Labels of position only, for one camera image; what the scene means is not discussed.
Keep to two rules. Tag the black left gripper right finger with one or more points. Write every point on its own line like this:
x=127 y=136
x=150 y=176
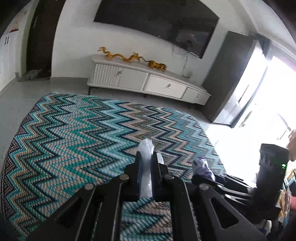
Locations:
x=159 y=187

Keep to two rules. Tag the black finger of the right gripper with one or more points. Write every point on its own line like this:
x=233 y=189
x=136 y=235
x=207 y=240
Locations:
x=234 y=189

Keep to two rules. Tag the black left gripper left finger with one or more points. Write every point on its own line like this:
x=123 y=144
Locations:
x=133 y=185

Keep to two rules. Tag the zigzag patterned teal rug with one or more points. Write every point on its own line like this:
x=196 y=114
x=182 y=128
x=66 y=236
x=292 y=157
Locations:
x=67 y=141

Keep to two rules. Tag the white low TV cabinet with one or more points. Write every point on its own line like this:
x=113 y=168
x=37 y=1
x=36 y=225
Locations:
x=138 y=77

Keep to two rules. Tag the golden tiger figurine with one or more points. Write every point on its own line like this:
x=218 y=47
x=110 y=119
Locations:
x=158 y=66

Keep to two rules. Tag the golden dragon figurine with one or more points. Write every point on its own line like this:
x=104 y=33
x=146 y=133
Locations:
x=109 y=55

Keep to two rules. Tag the dark grey tall wardrobe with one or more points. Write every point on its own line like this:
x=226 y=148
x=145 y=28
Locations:
x=234 y=77

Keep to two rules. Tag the wall mounted black television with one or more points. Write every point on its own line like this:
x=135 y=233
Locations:
x=186 y=24

